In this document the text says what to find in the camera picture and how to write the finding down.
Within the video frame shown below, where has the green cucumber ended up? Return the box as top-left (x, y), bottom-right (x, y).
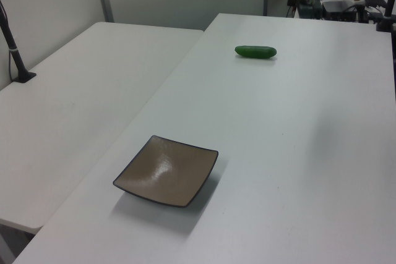
top-left (234, 45), bottom-right (278, 60)

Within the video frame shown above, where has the brown square ceramic plate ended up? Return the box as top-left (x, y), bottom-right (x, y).
top-left (113, 135), bottom-right (219, 208)

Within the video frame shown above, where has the white folding table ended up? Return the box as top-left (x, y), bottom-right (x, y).
top-left (0, 22), bottom-right (204, 236)

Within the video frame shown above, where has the silver laptop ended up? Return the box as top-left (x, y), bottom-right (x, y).
top-left (321, 0), bottom-right (357, 15)

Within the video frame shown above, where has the black pole with table clamp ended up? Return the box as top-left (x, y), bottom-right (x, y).
top-left (375, 0), bottom-right (396, 33)

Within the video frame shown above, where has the black camera stand pole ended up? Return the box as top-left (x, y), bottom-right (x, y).
top-left (0, 0), bottom-right (37, 83)

